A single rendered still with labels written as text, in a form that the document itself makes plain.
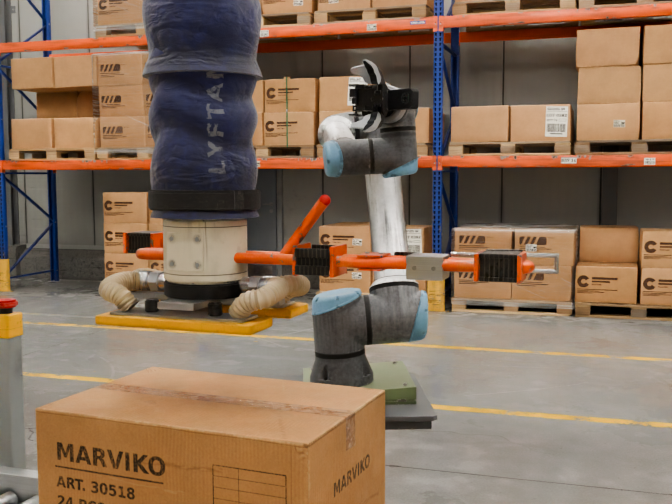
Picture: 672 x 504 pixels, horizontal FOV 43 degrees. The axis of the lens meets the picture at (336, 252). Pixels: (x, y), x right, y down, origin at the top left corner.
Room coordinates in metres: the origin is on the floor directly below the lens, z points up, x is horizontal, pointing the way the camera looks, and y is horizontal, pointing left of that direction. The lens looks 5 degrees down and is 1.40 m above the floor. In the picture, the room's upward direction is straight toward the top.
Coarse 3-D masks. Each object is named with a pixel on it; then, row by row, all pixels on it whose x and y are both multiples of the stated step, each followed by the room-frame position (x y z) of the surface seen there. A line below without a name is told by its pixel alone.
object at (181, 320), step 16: (208, 304) 1.60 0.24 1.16; (96, 320) 1.64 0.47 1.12; (112, 320) 1.62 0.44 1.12; (128, 320) 1.61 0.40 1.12; (144, 320) 1.60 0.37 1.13; (160, 320) 1.59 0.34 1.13; (176, 320) 1.58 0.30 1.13; (192, 320) 1.58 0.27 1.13; (208, 320) 1.57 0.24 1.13; (224, 320) 1.56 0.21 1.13; (240, 320) 1.55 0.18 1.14; (256, 320) 1.58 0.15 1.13
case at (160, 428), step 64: (128, 384) 1.83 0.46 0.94; (192, 384) 1.83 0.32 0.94; (256, 384) 1.83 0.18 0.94; (320, 384) 1.83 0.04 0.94; (64, 448) 1.62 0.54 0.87; (128, 448) 1.56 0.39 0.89; (192, 448) 1.50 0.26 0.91; (256, 448) 1.45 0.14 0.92; (320, 448) 1.46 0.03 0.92; (384, 448) 1.77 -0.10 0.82
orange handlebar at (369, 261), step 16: (160, 240) 2.04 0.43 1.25; (144, 256) 1.73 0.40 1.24; (160, 256) 1.72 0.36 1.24; (240, 256) 1.66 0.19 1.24; (256, 256) 1.65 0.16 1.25; (272, 256) 1.64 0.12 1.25; (288, 256) 1.63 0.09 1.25; (336, 256) 1.60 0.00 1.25; (352, 256) 1.59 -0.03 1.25; (368, 256) 1.57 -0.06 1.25; (384, 256) 1.58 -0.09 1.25; (400, 256) 1.60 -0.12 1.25; (528, 272) 1.49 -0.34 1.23
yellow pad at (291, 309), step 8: (224, 304) 1.77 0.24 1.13; (288, 304) 1.76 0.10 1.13; (296, 304) 1.78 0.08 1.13; (304, 304) 1.78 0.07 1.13; (224, 312) 1.76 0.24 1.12; (256, 312) 1.73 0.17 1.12; (264, 312) 1.72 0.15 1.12; (272, 312) 1.72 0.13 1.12; (280, 312) 1.71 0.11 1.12; (288, 312) 1.71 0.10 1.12; (296, 312) 1.73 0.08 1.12; (304, 312) 1.78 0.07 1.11
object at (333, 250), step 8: (296, 248) 1.60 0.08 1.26; (304, 248) 1.59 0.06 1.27; (312, 248) 1.59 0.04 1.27; (320, 248) 1.68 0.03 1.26; (328, 248) 1.67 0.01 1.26; (336, 248) 1.60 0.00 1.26; (344, 248) 1.64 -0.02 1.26; (296, 256) 1.60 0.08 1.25; (304, 256) 1.59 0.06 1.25; (312, 256) 1.59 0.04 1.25; (320, 256) 1.58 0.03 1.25; (328, 256) 1.58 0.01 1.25; (296, 264) 1.61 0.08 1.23; (304, 264) 1.60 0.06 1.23; (312, 264) 1.60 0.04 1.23; (320, 264) 1.59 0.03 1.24; (328, 264) 1.59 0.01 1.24; (296, 272) 1.60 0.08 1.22; (304, 272) 1.59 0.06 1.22; (312, 272) 1.59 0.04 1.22; (320, 272) 1.58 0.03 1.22; (328, 272) 1.58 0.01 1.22; (336, 272) 1.60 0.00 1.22; (344, 272) 1.64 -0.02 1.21
